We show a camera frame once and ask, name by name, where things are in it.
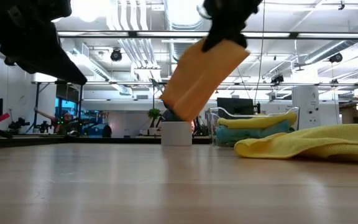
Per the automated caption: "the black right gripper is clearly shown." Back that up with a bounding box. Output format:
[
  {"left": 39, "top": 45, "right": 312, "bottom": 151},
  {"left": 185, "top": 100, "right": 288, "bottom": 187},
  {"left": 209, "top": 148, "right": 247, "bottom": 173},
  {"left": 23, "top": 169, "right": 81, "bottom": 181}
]
[{"left": 201, "top": 0, "right": 264, "bottom": 53}]

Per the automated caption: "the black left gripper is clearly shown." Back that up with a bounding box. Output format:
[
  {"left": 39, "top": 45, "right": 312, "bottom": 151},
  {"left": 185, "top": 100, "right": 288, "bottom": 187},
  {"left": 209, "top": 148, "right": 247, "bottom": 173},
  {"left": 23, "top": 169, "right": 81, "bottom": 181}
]
[{"left": 0, "top": 0, "right": 88, "bottom": 86}]

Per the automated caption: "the orange microfiber towel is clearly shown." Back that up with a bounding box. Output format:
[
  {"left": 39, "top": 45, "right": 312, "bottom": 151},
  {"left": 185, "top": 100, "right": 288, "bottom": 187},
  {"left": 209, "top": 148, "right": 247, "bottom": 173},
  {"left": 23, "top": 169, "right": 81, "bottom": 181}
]
[{"left": 159, "top": 39, "right": 250, "bottom": 122}]

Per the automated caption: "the yellow microfiber towel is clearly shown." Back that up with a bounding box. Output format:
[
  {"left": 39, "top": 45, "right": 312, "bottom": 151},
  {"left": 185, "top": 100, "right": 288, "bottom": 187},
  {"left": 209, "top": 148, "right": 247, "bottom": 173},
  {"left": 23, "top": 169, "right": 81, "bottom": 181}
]
[
  {"left": 234, "top": 123, "right": 358, "bottom": 163},
  {"left": 218, "top": 111, "right": 298, "bottom": 130}
]

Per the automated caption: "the blue microfiber towel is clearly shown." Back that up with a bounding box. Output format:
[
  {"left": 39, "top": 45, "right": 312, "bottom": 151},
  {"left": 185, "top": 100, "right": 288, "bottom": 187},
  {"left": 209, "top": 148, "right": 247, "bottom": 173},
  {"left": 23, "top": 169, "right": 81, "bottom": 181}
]
[{"left": 215, "top": 120, "right": 291, "bottom": 146}]

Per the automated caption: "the clear plastic bin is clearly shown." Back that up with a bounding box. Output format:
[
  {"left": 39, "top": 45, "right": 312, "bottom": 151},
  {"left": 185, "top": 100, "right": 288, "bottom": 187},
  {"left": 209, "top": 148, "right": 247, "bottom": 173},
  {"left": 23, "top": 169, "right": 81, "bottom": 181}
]
[{"left": 206, "top": 106, "right": 301, "bottom": 147}]

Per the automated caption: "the small green potted plant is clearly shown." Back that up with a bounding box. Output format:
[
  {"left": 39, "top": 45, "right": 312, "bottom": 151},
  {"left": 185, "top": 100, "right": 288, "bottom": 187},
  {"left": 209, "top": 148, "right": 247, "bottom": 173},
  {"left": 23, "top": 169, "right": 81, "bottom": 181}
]
[{"left": 147, "top": 108, "right": 162, "bottom": 137}]

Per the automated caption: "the white column unit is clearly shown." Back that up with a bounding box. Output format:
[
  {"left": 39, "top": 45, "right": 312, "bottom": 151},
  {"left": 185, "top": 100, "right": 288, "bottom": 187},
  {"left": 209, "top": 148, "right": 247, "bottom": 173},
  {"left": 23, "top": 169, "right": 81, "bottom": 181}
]
[{"left": 291, "top": 86, "right": 321, "bottom": 130}]

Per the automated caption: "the snake plant in white pot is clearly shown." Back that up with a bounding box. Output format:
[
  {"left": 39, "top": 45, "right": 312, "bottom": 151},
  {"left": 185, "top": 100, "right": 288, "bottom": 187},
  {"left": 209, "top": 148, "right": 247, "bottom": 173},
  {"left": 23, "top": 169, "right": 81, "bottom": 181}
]
[{"left": 150, "top": 78, "right": 193, "bottom": 146}]

